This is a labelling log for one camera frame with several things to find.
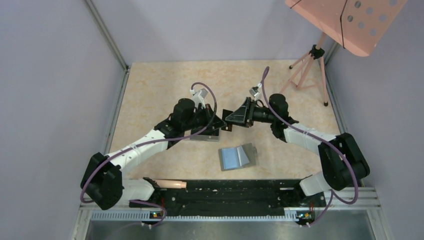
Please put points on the pink music stand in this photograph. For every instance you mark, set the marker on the pink music stand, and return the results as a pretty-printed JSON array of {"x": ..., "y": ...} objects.
[{"x": 357, "y": 25}]

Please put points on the clear plastic card box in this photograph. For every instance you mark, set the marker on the clear plastic card box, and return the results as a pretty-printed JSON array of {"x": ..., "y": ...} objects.
[{"x": 211, "y": 135}]

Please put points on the grey card holder wallet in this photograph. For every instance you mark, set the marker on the grey card holder wallet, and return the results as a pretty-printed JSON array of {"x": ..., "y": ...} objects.
[{"x": 248, "y": 156}]

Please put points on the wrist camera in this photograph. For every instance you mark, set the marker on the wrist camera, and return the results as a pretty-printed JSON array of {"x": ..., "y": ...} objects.
[
  {"x": 198, "y": 97},
  {"x": 256, "y": 91}
]

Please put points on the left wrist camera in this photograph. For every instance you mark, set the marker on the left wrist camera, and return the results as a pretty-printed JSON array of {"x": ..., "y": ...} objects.
[{"x": 198, "y": 97}]

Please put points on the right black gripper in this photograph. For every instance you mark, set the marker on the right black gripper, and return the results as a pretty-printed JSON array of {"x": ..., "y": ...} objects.
[{"x": 244, "y": 115}]

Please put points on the beige cylindrical handle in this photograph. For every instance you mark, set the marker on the beige cylindrical handle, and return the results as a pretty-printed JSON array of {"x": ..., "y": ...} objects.
[{"x": 171, "y": 184}]

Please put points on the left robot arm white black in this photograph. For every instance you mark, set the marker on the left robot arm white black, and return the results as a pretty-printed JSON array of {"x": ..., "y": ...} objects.
[{"x": 102, "y": 182}]

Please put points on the black VIP credit card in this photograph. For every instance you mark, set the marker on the black VIP credit card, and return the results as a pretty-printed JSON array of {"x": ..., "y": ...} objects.
[{"x": 229, "y": 124}]

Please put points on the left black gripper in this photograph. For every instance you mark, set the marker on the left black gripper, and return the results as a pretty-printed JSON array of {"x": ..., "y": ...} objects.
[{"x": 213, "y": 121}]

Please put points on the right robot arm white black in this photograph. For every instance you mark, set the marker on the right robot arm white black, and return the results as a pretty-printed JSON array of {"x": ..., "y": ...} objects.
[{"x": 341, "y": 159}]

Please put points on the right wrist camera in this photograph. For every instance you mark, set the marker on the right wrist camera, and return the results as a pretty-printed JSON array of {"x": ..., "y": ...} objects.
[{"x": 256, "y": 91}]

